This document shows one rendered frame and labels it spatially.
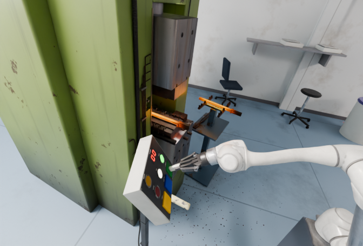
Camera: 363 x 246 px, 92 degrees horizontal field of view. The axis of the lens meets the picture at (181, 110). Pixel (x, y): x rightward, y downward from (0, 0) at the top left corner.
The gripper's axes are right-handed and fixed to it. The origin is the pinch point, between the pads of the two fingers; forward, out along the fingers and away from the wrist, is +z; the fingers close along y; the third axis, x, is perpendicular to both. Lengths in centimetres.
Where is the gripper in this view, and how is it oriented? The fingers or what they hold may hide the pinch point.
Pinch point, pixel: (175, 167)
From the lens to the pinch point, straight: 107.9
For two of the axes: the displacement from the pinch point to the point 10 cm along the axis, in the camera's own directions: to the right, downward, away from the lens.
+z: -9.1, 3.4, 2.2
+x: -4.1, -7.7, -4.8
